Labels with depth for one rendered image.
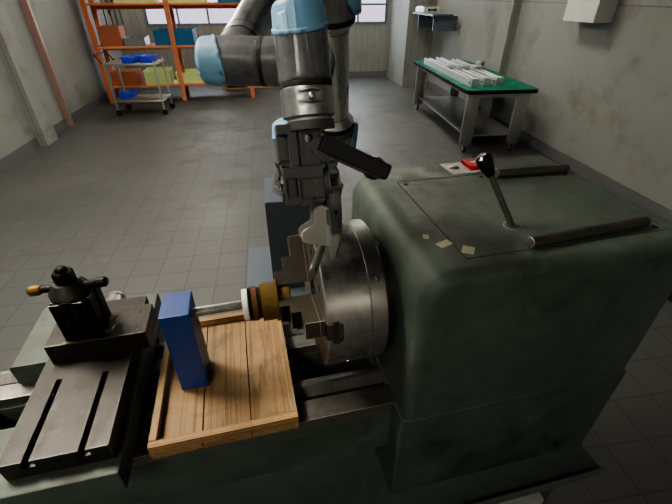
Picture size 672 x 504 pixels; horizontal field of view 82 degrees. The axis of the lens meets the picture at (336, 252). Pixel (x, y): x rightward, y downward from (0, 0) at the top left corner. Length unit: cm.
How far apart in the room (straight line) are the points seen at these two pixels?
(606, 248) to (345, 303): 50
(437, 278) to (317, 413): 44
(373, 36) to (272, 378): 932
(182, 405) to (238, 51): 73
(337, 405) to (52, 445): 55
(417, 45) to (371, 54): 145
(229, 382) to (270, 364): 10
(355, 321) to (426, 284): 16
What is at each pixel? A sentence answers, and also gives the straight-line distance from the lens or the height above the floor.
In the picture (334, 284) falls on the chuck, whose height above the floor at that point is 119.
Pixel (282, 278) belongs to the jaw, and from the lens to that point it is 87.
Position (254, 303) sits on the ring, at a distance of 85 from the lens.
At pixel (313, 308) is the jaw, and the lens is 81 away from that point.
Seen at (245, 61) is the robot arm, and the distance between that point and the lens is 69.
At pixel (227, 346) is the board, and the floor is 88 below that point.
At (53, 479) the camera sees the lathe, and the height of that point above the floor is 93.
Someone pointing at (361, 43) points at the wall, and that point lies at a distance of 990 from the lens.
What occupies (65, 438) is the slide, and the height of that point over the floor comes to 97.
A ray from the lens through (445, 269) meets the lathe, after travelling 70.
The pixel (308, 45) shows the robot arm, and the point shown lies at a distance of 57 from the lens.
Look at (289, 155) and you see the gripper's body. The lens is 59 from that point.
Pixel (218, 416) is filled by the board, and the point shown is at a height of 88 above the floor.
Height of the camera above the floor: 165
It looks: 34 degrees down
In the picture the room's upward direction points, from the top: straight up
